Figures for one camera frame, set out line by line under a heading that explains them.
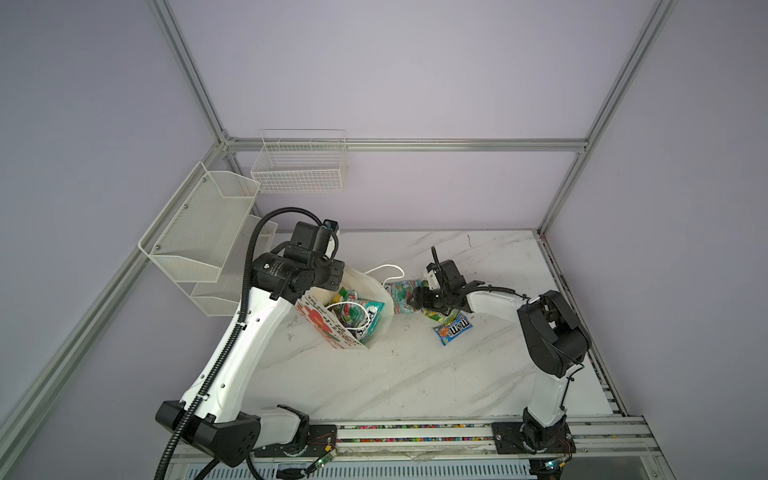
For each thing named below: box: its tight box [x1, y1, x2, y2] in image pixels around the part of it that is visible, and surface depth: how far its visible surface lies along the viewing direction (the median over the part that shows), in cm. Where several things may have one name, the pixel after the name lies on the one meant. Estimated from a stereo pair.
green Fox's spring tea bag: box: [424, 308, 461, 325], surface depth 95 cm
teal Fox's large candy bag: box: [330, 289, 385, 343], surface depth 79 cm
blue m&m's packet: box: [433, 313, 474, 346], surface depth 94 cm
